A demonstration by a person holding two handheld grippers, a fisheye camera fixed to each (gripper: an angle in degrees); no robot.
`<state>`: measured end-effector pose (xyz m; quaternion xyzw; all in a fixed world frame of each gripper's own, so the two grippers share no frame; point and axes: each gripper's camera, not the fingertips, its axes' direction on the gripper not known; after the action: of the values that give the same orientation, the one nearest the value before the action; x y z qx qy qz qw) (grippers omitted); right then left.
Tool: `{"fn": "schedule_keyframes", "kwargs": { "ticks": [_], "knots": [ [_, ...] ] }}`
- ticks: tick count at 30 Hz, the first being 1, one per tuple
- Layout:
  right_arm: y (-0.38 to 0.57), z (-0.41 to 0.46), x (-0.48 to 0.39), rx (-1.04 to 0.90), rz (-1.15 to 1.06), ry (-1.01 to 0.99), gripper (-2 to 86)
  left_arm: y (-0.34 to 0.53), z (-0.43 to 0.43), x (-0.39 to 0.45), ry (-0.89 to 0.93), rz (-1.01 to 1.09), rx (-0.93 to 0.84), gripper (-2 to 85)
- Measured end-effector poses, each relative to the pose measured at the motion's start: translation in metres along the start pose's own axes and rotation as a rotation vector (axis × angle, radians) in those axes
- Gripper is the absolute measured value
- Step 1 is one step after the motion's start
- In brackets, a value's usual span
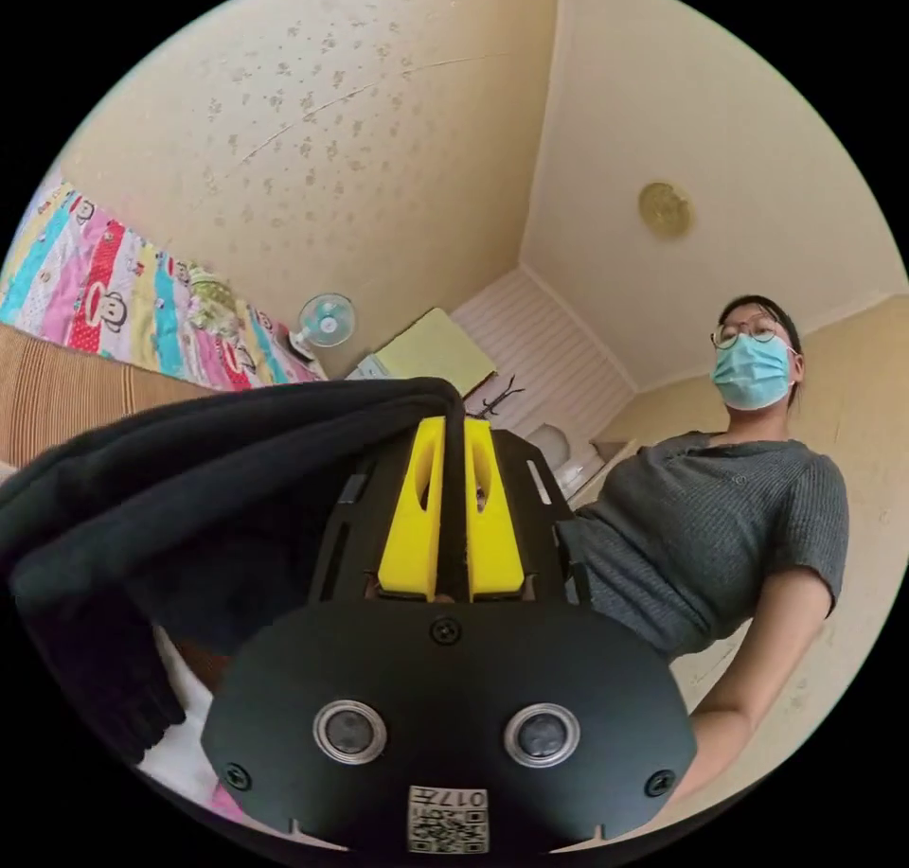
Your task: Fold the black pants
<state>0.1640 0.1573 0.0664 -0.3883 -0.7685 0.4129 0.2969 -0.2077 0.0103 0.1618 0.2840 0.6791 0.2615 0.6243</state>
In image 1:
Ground round ceiling lamp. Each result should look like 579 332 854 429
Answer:
636 181 695 240

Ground person's left forearm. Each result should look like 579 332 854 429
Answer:
667 640 791 806

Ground dark coat rack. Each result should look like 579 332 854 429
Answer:
471 375 526 420

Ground pale yellow cupboard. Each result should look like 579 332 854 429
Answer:
354 307 498 398

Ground floral green pillow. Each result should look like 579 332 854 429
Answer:
186 268 239 331

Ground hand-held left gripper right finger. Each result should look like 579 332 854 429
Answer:
464 417 526 597

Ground black pants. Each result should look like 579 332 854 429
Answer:
0 376 467 769

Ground white and blue fan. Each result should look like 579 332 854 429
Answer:
286 292 356 360

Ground bed with woven mat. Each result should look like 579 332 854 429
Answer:
0 170 330 473

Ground person's body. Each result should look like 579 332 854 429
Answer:
558 293 851 664

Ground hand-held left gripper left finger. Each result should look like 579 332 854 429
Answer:
377 416 448 596

